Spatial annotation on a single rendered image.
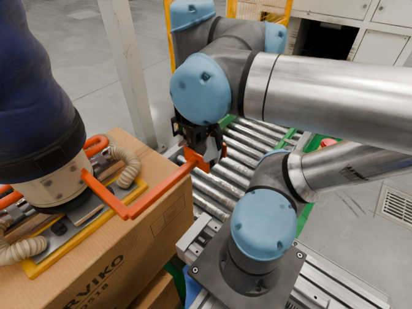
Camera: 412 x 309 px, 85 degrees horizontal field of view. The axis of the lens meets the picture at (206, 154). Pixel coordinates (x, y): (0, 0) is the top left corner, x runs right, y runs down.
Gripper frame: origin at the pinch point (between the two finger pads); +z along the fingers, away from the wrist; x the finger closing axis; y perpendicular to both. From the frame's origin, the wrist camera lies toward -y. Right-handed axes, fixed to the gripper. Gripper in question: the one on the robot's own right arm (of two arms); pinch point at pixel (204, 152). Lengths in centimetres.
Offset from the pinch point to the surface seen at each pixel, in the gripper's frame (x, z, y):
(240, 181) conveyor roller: -11, 66, -45
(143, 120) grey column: -121, 77, -57
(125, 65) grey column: -123, 27, -54
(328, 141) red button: 23, 17, -48
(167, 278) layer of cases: -6, 65, 21
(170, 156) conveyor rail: -56, 60, -30
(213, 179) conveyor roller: -25, 66, -36
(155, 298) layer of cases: -4, 65, 30
